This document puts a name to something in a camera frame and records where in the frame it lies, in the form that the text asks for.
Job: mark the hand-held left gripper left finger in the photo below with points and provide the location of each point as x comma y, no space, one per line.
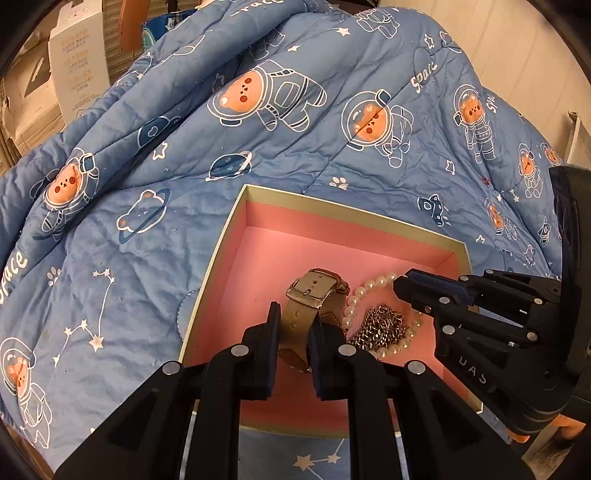
272,355

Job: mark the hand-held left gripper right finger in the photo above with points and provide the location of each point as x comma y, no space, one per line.
318,364

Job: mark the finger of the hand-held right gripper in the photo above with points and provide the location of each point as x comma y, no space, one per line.
508,288
438,284

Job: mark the mint box with pink lining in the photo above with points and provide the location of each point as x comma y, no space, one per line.
258,277

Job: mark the blue astronaut bear printed blanket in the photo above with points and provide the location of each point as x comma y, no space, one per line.
184,138

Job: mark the tall white carton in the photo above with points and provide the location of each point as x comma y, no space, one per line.
78,60

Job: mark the white box with dark print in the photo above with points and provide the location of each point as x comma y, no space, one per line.
32,92

